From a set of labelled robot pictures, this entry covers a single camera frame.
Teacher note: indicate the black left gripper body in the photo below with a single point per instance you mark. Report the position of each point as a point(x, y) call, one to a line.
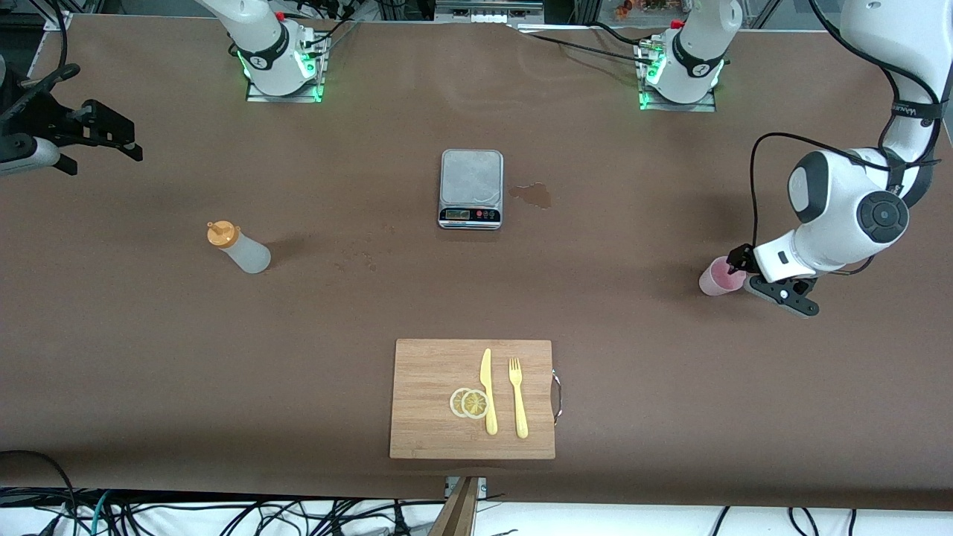
point(741, 257)

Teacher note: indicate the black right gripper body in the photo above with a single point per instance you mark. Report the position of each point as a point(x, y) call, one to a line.
point(46, 119)

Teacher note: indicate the pink plastic cup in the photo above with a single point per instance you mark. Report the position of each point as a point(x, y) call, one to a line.
point(715, 281)

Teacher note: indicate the clear sauce bottle orange cap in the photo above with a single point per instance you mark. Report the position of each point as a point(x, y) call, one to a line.
point(249, 257)

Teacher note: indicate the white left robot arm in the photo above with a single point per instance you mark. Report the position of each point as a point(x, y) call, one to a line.
point(849, 208)

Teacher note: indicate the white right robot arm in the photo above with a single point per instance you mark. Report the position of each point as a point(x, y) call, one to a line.
point(260, 45)

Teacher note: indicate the brown table cover sheet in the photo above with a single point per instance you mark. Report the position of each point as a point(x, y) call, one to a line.
point(670, 372)

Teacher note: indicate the yellow plastic fork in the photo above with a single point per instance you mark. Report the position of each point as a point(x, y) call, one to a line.
point(519, 402)

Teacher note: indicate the orange toy items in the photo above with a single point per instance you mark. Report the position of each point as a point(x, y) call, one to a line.
point(633, 9)

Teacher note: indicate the yellow plastic knife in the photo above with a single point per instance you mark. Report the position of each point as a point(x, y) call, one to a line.
point(488, 387)

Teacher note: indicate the silver digital kitchen scale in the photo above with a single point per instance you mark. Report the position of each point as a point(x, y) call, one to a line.
point(470, 179)

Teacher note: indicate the lemon slice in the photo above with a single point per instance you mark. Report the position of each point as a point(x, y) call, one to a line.
point(474, 403)
point(455, 403)

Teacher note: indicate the wooden cutting board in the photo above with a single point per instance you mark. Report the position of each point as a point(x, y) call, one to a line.
point(432, 417)

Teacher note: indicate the wooden beam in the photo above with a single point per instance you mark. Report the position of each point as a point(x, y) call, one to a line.
point(456, 514)

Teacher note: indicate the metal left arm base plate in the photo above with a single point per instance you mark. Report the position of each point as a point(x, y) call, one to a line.
point(703, 106)

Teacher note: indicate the metal bracket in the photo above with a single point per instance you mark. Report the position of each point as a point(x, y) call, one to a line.
point(482, 485)

